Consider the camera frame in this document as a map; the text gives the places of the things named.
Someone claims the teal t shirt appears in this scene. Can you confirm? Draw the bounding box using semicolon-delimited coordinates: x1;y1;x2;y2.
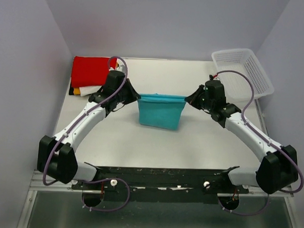
137;93;186;131

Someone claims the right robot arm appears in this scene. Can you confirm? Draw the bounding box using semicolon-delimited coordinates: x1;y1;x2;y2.
185;80;299;194

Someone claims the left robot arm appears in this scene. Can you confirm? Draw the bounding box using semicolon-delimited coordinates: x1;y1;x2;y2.
37;69;141;190

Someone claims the white plastic mesh basket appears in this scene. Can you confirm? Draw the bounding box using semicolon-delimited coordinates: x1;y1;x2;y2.
209;47;277;105

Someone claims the red folded t shirt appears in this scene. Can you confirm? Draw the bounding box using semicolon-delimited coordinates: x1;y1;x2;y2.
70;56;117;88

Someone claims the white folded t shirt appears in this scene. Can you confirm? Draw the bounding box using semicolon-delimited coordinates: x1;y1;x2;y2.
79;85;101;97

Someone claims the yellow folded t shirt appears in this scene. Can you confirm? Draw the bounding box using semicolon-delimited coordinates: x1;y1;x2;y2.
75;88;80;96

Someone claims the black folded t shirt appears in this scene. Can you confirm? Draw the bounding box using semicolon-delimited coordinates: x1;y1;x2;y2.
68;86;75;96

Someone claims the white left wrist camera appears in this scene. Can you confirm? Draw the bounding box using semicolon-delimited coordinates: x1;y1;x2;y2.
116;64;126;72

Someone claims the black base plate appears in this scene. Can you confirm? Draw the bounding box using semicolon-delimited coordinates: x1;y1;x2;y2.
72;167;248;204

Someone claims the aluminium mounting rail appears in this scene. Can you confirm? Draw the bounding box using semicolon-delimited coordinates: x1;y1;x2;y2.
29;169;296;201

